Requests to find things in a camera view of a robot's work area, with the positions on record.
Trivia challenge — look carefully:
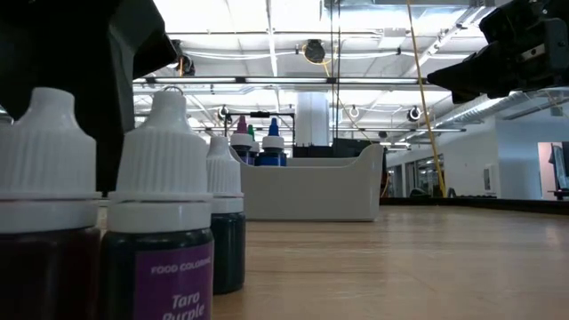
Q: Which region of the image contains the white wall-mounted box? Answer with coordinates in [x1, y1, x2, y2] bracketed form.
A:
[483, 164, 500, 196]

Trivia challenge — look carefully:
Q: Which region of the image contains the grey plastic bin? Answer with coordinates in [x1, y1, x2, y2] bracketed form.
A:
[228, 142, 386, 222]

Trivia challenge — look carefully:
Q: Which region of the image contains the silver ceiling air duct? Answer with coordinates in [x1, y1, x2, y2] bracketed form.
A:
[437, 98, 534, 130]

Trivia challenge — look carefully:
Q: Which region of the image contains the black boom stand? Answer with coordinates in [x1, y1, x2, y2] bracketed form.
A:
[216, 105, 297, 148]

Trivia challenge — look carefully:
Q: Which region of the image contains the tall green-tipped dye bottle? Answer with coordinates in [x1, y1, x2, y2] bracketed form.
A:
[246, 124, 262, 166]

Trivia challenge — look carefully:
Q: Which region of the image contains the black vented box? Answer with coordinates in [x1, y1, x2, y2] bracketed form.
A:
[293, 137, 388, 161]

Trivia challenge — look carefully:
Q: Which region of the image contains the black aluminium table frame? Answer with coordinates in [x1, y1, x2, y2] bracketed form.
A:
[380, 188, 569, 218]

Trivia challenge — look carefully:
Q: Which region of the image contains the distant dark monitor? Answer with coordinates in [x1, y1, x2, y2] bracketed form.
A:
[549, 141, 569, 192]

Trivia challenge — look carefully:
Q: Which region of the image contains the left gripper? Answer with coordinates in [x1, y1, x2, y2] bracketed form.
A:
[0, 0, 179, 195]

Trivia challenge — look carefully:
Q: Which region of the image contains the tall blue-tipped dye bottle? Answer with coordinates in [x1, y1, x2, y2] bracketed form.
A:
[253, 116, 288, 168]

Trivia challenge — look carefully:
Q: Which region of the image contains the small dark red dye bottle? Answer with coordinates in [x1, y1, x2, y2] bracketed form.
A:
[0, 87, 102, 320]

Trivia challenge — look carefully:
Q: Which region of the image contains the yellow hanging cable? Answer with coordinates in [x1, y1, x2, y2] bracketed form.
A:
[405, 0, 447, 197]

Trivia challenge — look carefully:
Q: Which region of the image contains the thin black vertical pole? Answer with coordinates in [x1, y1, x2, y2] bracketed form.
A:
[328, 0, 342, 142]

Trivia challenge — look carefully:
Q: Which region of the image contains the small dark green dye bottle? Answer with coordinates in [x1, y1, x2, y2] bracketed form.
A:
[206, 135, 247, 295]

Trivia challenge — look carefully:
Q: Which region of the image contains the black ceiling cord reel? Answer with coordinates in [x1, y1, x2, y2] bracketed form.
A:
[303, 38, 328, 66]
[171, 39, 196, 77]

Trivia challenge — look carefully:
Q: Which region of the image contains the overhead light bar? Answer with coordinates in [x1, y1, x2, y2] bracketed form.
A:
[132, 76, 445, 86]

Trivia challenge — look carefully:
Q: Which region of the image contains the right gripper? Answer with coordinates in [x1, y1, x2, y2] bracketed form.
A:
[427, 0, 569, 105]

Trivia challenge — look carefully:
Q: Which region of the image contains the tall purple-tipped dye bottle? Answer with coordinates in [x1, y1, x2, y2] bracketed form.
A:
[229, 115, 255, 166]

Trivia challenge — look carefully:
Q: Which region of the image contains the small Taro Purple dye bottle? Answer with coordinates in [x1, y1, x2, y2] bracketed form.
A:
[100, 91, 215, 320]

